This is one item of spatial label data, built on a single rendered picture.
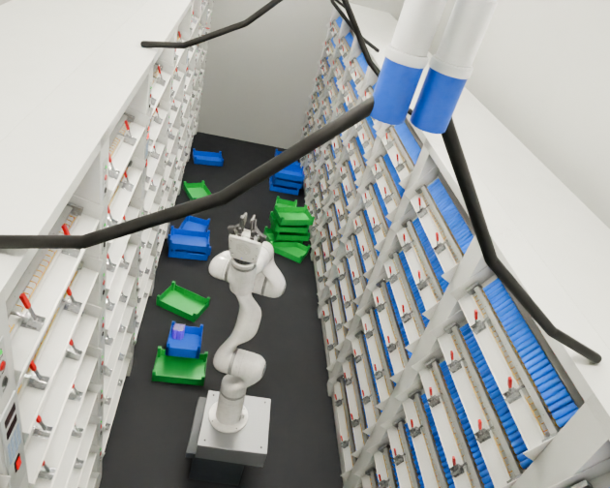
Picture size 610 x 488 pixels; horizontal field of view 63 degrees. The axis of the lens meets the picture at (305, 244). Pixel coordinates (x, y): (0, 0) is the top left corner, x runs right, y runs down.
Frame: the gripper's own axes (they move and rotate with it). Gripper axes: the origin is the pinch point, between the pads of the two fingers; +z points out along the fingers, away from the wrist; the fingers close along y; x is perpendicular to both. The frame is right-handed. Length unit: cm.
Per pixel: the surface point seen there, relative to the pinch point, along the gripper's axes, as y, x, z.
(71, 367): 39, -41, -39
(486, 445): -86, -30, -34
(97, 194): 42.0, -10.0, 4.1
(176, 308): 63, 81, -176
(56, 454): 36, -60, -55
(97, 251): 42.7, -14.1, -15.9
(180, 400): 33, 18, -170
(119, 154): 56, 26, -11
